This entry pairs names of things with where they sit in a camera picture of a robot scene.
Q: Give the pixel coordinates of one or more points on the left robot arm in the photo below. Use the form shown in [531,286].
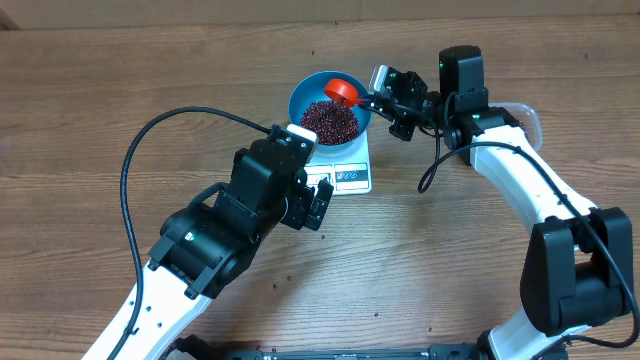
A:
[205,246]

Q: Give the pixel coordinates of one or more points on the orange measuring scoop blue handle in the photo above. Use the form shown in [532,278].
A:
[343,93]

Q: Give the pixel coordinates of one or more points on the red beans in bowl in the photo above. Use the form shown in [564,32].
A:
[334,124]

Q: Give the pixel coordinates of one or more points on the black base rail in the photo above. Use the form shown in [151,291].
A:
[434,352]

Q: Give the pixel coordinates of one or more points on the white digital kitchen scale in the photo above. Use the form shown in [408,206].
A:
[346,167]

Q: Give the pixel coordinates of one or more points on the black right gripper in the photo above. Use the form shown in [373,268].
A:
[402,124]

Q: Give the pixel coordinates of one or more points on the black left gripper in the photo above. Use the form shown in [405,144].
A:
[298,215]

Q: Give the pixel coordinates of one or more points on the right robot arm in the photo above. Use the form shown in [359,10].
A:
[578,269]

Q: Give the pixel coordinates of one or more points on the clear plastic container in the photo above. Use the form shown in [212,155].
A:
[528,119]

